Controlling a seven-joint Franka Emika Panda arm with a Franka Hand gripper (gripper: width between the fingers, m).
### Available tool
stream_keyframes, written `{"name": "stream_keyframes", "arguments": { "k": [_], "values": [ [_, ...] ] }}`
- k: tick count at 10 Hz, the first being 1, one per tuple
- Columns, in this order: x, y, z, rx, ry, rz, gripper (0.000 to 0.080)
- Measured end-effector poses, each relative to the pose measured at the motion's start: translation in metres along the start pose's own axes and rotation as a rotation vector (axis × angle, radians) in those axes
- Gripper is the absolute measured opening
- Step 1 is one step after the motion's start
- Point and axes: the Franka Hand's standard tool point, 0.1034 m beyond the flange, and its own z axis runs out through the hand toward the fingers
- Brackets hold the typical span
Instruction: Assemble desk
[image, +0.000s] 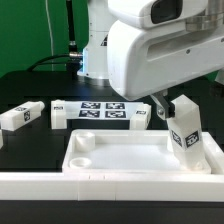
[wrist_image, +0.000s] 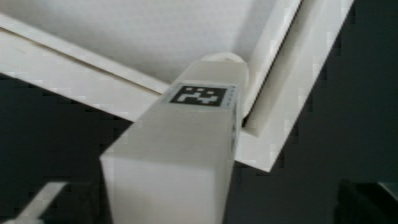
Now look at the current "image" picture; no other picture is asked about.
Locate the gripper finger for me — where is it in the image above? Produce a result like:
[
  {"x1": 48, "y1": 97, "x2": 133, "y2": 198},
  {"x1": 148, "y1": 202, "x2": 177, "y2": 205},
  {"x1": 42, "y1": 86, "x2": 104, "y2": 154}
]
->
[{"x1": 215, "y1": 69, "x2": 224, "y2": 87}]

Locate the white thin cable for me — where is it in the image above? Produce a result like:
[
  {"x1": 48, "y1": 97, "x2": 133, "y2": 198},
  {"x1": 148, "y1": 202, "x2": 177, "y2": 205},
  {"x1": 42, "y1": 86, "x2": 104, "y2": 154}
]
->
[{"x1": 44, "y1": 0, "x2": 55, "y2": 72}]

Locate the white fiducial marker sheet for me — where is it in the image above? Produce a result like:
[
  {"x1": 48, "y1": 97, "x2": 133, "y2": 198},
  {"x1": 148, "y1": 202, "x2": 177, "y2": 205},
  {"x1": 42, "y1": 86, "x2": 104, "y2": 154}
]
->
[{"x1": 65, "y1": 101, "x2": 142, "y2": 120}]

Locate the white front fence bar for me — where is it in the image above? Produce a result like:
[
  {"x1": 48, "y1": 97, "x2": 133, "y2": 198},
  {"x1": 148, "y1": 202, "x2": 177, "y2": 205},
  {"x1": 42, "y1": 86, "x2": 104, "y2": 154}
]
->
[{"x1": 0, "y1": 173, "x2": 224, "y2": 202}]

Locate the white fence bar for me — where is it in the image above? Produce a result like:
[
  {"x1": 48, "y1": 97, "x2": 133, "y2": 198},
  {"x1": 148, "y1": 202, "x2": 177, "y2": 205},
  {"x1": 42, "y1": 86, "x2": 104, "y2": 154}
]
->
[
  {"x1": 0, "y1": 173, "x2": 224, "y2": 202},
  {"x1": 202, "y1": 132, "x2": 224, "y2": 175}
]

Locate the white right fence bar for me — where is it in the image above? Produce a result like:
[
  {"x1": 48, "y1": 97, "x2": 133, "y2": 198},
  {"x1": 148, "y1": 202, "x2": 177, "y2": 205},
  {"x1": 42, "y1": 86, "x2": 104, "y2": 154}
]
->
[{"x1": 202, "y1": 132, "x2": 224, "y2": 175}]

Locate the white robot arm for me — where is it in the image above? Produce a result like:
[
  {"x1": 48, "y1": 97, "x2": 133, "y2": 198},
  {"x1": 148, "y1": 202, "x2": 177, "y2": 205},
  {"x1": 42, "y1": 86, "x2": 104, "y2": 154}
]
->
[{"x1": 78, "y1": 0, "x2": 224, "y2": 119}]

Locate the black cable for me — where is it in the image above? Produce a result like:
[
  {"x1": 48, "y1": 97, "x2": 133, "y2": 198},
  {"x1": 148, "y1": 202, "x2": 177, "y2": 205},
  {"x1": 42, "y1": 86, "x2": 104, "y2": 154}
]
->
[{"x1": 26, "y1": 0, "x2": 84, "y2": 72}]

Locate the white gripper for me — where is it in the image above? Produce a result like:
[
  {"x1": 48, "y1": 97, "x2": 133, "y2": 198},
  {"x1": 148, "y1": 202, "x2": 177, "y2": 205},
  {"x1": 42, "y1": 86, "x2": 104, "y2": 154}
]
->
[{"x1": 107, "y1": 0, "x2": 224, "y2": 120}]

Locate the white desk top tray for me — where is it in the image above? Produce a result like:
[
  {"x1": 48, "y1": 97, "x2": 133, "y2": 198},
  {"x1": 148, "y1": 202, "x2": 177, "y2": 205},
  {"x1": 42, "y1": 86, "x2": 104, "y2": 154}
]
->
[{"x1": 62, "y1": 129, "x2": 211, "y2": 174}]

